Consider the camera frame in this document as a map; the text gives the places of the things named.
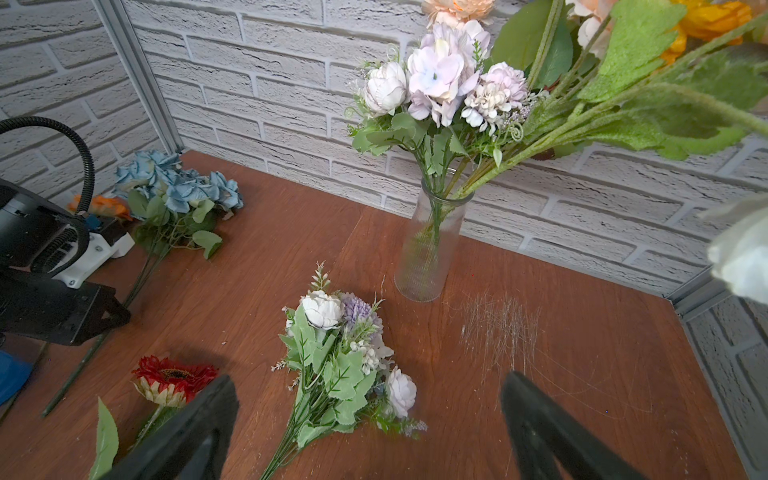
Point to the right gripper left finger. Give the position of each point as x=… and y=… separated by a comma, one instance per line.
x=191, y=445

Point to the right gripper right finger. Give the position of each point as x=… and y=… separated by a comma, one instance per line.
x=547, y=440

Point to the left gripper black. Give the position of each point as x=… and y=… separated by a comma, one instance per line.
x=39, y=241

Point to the clear glass vase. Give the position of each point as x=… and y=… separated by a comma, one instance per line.
x=429, y=245

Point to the white ranunculus flower stem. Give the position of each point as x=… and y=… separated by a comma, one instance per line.
x=616, y=162

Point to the orange yellow flower stem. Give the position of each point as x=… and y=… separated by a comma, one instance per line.
x=707, y=20

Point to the white lilac bouquet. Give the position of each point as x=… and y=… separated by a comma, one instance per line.
x=445, y=104
x=345, y=373

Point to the blue hydrangea flower stem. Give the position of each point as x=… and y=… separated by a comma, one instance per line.
x=537, y=41

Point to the peach rose flower stem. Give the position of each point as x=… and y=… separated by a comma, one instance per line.
x=582, y=28

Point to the red gerbera flower stem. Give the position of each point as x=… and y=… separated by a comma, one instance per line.
x=169, y=385

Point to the blue oval dish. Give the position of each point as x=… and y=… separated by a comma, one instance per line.
x=14, y=373

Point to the dusty blue hydrangea stem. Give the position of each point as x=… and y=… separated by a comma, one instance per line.
x=177, y=208

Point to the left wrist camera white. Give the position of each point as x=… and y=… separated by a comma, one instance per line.
x=108, y=239

